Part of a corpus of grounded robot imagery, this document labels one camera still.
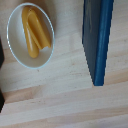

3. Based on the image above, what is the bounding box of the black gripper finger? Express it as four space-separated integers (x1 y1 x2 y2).
0 89 6 114
0 36 6 69

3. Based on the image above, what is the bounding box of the white round bowl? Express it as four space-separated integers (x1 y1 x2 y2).
6 2 56 70

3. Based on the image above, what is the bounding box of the long yellow banana piece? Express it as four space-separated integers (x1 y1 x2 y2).
21 5 41 60

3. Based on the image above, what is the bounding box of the short yellow banana piece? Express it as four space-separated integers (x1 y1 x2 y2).
27 8 53 51

